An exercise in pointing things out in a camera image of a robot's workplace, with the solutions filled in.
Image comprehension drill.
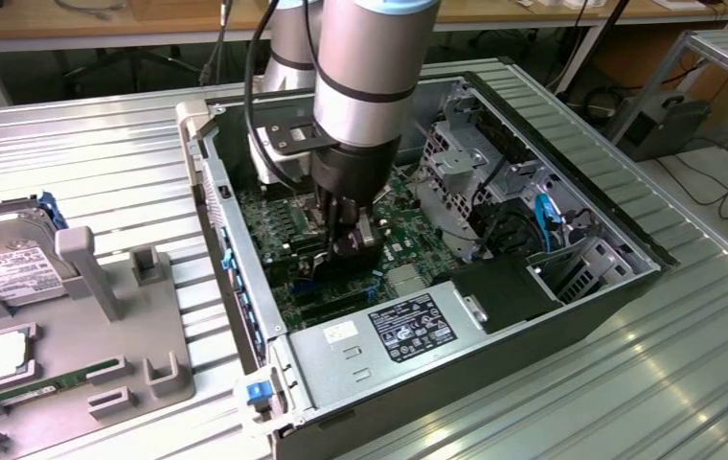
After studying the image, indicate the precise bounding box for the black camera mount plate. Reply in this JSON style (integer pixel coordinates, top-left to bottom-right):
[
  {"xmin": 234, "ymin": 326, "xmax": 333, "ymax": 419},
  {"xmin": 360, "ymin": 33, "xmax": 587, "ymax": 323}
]
[{"xmin": 254, "ymin": 122, "xmax": 330, "ymax": 157}]

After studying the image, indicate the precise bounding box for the silver chipset heat sink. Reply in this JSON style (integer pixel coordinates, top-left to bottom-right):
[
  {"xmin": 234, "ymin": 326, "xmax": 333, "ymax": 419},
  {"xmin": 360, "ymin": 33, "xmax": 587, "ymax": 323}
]
[{"xmin": 393, "ymin": 266, "xmax": 433, "ymax": 294}]

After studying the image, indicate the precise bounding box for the aluminium profile frame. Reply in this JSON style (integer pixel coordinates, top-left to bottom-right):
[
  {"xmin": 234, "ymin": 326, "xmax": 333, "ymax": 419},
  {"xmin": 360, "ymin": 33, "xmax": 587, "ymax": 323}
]
[{"xmin": 605, "ymin": 28, "xmax": 728, "ymax": 145}]

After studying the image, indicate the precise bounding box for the silver power supply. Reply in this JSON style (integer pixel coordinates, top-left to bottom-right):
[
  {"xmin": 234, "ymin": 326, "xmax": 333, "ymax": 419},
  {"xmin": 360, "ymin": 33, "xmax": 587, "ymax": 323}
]
[{"xmin": 286, "ymin": 280, "xmax": 493, "ymax": 418}]

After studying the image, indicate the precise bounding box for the perforated metal disk bay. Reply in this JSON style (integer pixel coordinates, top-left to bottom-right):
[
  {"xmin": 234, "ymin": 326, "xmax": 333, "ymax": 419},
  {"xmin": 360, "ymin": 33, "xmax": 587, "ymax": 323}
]
[{"xmin": 420, "ymin": 85, "xmax": 563, "ymax": 260}]

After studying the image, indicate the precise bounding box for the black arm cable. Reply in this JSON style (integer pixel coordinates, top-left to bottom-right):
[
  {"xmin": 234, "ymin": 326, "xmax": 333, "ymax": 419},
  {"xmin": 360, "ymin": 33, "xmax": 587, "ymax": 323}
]
[{"xmin": 244, "ymin": 0, "xmax": 288, "ymax": 183}]

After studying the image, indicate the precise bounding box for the open grey PC case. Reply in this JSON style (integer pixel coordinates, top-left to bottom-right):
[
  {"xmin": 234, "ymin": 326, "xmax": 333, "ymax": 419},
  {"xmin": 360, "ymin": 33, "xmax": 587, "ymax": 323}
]
[{"xmin": 174, "ymin": 71, "xmax": 679, "ymax": 460}]

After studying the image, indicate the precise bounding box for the hard disk with label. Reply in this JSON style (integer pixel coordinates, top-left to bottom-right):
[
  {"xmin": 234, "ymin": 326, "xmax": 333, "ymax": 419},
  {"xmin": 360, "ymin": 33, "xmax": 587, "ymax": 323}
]
[{"xmin": 0, "ymin": 195, "xmax": 77, "ymax": 308}]

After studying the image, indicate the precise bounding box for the grey parts rack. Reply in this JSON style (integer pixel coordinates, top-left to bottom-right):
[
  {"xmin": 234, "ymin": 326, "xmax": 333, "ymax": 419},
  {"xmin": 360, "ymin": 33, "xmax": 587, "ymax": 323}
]
[{"xmin": 0, "ymin": 227, "xmax": 197, "ymax": 451}]

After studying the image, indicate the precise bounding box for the black computer tower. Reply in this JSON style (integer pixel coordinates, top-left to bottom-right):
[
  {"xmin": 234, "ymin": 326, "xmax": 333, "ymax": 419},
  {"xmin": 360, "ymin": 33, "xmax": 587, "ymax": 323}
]
[{"xmin": 619, "ymin": 93, "xmax": 712, "ymax": 163}]

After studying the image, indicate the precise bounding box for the grey hanging cable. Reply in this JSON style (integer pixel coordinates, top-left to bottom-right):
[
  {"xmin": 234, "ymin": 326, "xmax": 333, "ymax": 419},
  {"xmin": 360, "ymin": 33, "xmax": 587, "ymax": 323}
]
[{"xmin": 198, "ymin": 0, "xmax": 232, "ymax": 86}]

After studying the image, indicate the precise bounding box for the grey metal disk bay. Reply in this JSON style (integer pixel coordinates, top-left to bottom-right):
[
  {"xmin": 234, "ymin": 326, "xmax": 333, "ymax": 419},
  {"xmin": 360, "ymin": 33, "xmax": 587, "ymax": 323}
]
[{"xmin": 527, "ymin": 234, "xmax": 653, "ymax": 308}]

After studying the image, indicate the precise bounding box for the wooden desk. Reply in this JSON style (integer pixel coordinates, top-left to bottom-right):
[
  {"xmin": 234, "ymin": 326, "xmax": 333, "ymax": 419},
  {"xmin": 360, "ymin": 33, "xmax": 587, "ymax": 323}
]
[{"xmin": 0, "ymin": 0, "xmax": 728, "ymax": 109}]

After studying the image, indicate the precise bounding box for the black expansion slot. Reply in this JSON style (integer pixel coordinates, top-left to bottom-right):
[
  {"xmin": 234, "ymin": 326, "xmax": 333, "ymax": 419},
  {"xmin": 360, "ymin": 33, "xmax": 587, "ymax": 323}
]
[{"xmin": 302, "ymin": 290, "xmax": 367, "ymax": 318}]

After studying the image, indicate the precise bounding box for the blue disk bracket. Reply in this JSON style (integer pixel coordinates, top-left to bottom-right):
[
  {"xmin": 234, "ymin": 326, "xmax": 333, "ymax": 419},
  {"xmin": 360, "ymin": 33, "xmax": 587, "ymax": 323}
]
[{"xmin": 36, "ymin": 191, "xmax": 70, "ymax": 232}]

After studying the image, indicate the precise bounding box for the black plastic shroud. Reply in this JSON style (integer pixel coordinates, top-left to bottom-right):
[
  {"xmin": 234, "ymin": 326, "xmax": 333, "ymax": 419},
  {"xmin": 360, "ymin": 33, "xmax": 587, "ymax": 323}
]
[{"xmin": 449, "ymin": 261, "xmax": 563, "ymax": 336}]

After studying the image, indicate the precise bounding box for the blue case latch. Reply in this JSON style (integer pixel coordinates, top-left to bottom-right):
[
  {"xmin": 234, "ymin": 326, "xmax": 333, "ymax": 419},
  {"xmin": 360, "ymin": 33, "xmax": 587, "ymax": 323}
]
[{"xmin": 245, "ymin": 380, "xmax": 273, "ymax": 404}]

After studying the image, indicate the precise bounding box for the green Dell motherboard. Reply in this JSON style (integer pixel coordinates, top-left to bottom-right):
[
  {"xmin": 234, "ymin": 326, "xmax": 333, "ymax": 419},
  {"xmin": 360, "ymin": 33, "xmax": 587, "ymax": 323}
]
[{"xmin": 234, "ymin": 162, "xmax": 468, "ymax": 332}]

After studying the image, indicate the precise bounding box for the green RAM stick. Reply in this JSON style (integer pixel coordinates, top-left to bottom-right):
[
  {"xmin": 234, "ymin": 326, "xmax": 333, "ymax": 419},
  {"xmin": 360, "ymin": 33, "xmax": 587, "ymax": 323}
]
[{"xmin": 0, "ymin": 358, "xmax": 120, "ymax": 413}]

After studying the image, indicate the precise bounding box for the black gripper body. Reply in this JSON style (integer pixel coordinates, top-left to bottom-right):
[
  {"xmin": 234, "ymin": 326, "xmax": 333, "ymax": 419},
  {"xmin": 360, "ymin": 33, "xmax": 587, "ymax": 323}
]
[{"xmin": 309, "ymin": 136, "xmax": 404, "ymax": 216}]

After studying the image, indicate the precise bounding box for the blue disk wire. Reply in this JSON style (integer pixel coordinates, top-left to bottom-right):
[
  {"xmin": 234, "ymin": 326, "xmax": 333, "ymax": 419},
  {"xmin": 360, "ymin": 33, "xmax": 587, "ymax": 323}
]
[{"xmin": 532, "ymin": 194, "xmax": 563, "ymax": 253}]

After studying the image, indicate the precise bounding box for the black chair base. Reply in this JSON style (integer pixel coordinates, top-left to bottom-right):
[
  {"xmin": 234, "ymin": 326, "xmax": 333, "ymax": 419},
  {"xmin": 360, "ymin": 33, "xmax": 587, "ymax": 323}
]
[{"xmin": 60, "ymin": 45, "xmax": 206, "ymax": 100}]

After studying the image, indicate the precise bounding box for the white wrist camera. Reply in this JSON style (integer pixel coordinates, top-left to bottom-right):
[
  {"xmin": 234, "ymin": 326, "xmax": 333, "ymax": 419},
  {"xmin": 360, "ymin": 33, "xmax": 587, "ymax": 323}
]
[{"xmin": 254, "ymin": 152, "xmax": 314, "ymax": 186}]

